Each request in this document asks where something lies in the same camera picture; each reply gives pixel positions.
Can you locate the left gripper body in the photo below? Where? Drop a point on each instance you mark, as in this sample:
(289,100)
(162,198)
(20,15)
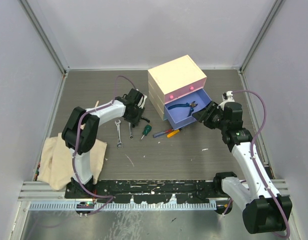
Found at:
(133,118)

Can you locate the slotted cable duct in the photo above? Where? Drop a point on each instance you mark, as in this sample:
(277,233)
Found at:
(85,206)

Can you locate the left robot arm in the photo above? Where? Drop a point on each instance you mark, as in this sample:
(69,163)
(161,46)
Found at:
(81,130)

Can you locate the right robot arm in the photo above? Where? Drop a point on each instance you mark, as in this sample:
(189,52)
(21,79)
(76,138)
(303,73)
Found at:
(263,207)

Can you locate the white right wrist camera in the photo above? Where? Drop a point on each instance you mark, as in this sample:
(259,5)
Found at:
(228,96)

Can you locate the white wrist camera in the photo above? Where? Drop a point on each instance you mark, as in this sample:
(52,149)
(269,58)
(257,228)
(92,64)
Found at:
(142,101)
(228,96)

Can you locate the red blue handled screwdriver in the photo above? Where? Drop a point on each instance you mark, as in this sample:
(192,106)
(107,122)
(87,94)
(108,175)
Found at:
(162,133)

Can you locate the wide purple drawer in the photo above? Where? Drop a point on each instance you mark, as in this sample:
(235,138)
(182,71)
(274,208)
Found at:
(178,117)

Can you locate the blue handled pliers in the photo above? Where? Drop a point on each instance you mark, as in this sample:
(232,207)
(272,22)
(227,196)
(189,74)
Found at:
(185,105)

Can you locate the cream drawer cabinet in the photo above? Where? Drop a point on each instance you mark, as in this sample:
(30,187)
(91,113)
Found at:
(169,77)

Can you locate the silver ratchet combination wrench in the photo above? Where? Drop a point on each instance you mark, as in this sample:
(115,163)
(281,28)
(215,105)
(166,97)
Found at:
(130,132)

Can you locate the silver open end wrench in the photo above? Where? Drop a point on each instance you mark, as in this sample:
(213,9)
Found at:
(119,143)

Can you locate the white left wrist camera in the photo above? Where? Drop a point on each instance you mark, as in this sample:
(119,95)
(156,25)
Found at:
(142,101)

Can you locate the large pink drawer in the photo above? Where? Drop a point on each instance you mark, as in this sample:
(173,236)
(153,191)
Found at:
(194,86)

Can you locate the beige cloth bag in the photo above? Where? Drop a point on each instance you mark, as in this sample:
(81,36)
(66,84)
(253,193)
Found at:
(56,166)

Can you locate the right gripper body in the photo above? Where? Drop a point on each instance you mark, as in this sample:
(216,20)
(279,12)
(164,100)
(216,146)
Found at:
(216,119)

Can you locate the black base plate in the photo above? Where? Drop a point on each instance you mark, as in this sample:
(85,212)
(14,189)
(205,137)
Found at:
(158,191)

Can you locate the small pink drawer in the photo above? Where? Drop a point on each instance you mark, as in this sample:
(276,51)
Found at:
(169,97)

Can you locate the orange handled screwdriver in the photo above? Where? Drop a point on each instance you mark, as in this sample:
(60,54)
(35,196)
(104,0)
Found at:
(173,133)

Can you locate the green handled screwdriver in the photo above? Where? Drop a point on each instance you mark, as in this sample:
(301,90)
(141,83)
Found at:
(146,130)

